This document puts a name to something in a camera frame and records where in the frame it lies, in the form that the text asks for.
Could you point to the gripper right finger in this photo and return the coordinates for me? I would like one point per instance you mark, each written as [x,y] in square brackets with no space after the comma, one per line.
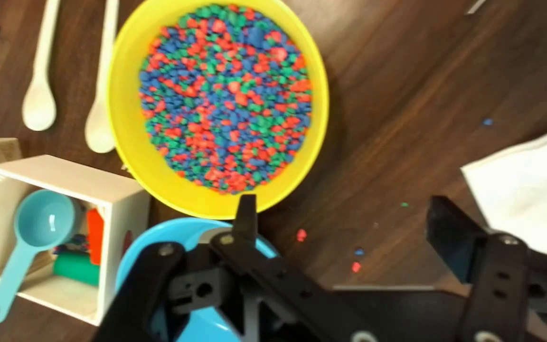
[496,285]

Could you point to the white wooden box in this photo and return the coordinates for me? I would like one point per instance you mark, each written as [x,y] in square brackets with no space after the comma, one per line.
[121,209]

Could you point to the blue cereal piece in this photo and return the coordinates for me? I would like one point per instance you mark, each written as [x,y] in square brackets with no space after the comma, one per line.
[359,251]
[487,122]

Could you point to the white cloth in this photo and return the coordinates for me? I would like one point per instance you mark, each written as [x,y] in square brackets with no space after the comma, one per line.
[530,185]

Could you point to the cream wooden spoon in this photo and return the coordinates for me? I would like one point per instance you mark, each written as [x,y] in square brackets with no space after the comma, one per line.
[99,126]
[40,102]

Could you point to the heap of coloured cereal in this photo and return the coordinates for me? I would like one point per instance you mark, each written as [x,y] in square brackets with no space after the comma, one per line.
[226,99]

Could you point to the blue bowl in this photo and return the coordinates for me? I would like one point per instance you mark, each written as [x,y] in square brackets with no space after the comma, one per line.
[169,232]

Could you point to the orange block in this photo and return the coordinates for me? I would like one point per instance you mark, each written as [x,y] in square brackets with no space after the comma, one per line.
[95,235]

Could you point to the red cereal piece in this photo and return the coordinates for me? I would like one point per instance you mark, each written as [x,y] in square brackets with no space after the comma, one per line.
[301,234]
[356,267]

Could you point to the yellow bowl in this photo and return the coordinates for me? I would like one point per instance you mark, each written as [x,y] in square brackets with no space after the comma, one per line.
[126,109]

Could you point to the green cylinder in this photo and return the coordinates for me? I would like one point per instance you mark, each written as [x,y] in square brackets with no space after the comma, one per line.
[76,268]

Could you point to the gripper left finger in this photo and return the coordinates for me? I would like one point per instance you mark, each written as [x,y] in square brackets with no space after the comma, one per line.
[273,275]

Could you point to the teal measuring scoop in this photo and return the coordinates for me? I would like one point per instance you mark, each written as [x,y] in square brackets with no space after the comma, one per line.
[41,221]

